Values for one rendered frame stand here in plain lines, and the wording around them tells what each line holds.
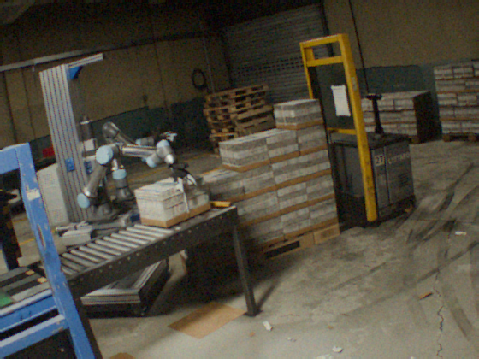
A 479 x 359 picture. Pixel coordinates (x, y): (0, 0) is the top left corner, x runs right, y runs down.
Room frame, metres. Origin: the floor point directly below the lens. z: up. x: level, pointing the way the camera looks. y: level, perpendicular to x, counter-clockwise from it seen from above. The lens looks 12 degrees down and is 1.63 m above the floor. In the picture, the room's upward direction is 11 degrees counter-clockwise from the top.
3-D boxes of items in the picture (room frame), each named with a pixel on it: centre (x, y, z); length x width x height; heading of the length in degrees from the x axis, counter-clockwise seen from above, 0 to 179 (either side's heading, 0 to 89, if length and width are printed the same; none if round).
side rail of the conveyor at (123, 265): (2.67, 0.55, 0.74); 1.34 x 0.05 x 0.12; 133
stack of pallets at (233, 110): (10.99, -0.27, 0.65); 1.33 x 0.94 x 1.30; 137
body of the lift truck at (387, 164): (4.73, -1.38, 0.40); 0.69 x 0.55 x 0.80; 21
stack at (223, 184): (4.17, 0.05, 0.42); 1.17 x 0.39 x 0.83; 111
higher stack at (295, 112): (4.44, -0.63, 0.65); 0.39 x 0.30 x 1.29; 21
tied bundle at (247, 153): (4.23, -0.08, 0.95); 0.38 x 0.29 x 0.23; 22
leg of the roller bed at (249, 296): (3.11, 0.09, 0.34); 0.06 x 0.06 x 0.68; 43
